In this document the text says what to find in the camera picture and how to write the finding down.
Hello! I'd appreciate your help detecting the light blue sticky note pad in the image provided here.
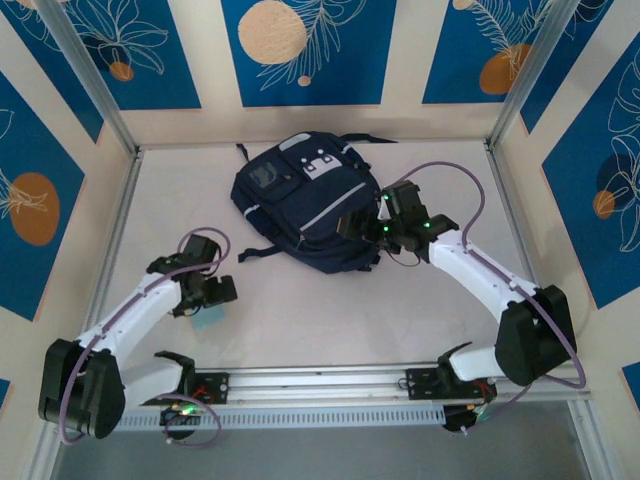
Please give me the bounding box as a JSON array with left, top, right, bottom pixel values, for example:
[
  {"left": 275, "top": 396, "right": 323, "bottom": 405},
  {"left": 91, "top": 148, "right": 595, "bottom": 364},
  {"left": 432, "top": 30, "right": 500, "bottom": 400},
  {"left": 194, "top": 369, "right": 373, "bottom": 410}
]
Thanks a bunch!
[{"left": 190, "top": 304, "right": 226, "bottom": 332}]

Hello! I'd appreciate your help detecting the navy blue student backpack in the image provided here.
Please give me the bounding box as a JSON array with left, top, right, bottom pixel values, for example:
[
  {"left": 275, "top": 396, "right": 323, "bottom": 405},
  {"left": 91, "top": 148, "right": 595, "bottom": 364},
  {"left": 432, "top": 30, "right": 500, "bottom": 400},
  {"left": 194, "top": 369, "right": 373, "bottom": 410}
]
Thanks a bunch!
[{"left": 230, "top": 130, "right": 399, "bottom": 275}]

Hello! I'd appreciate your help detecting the black connector box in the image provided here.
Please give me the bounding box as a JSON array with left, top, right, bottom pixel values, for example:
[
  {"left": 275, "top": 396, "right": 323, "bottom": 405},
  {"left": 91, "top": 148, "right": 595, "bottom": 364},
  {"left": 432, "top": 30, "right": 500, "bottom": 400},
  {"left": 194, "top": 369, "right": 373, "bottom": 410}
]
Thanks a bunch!
[
  {"left": 159, "top": 403, "right": 204, "bottom": 441},
  {"left": 442, "top": 403, "right": 489, "bottom": 435}
]

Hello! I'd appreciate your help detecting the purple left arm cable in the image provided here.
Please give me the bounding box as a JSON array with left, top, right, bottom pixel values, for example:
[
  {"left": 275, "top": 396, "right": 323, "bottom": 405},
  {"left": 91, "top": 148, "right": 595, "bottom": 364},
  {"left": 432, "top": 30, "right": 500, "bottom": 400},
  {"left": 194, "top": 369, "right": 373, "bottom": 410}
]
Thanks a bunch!
[{"left": 58, "top": 227, "right": 232, "bottom": 448}]

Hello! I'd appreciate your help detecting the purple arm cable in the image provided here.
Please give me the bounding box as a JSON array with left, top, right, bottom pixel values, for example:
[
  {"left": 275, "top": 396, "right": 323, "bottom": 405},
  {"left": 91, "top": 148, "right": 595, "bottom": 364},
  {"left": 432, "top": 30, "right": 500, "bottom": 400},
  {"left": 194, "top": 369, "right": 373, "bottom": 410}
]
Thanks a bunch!
[
  {"left": 58, "top": 227, "right": 232, "bottom": 448},
  {"left": 396, "top": 160, "right": 589, "bottom": 435}
]

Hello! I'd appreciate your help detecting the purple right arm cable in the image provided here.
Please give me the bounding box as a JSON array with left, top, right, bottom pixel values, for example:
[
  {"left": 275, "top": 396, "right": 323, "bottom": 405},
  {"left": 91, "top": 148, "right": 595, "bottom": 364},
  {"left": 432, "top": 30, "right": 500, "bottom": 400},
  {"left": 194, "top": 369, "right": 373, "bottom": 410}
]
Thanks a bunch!
[{"left": 396, "top": 160, "right": 589, "bottom": 435}]

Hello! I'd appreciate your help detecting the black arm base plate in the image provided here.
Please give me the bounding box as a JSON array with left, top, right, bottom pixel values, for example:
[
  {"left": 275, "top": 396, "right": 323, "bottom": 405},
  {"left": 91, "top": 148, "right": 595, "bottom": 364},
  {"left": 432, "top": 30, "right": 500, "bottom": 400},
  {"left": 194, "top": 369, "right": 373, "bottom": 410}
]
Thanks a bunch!
[
  {"left": 138, "top": 371, "right": 231, "bottom": 406},
  {"left": 405, "top": 367, "right": 499, "bottom": 402}
]

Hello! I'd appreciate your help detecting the aluminium mounting rail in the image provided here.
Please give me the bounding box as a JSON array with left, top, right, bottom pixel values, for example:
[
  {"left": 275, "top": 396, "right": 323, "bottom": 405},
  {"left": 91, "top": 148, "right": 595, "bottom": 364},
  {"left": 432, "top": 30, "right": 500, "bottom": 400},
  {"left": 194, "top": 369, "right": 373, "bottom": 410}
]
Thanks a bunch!
[{"left": 42, "top": 358, "right": 592, "bottom": 414}]

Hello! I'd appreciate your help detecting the grey slotted cable duct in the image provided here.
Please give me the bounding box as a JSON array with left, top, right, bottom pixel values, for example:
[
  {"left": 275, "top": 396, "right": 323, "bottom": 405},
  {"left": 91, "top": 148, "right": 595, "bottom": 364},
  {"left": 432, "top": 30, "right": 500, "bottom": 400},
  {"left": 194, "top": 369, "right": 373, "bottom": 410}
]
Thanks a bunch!
[{"left": 62, "top": 405, "right": 449, "bottom": 432}]

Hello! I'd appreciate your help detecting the aluminium frame post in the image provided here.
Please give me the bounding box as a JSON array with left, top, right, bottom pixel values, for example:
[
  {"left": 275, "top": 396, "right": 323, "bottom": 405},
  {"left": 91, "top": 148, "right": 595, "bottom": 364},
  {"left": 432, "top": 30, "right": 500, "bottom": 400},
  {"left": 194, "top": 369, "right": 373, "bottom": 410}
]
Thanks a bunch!
[
  {"left": 485, "top": 0, "right": 574, "bottom": 150},
  {"left": 35, "top": 0, "right": 140, "bottom": 157}
]

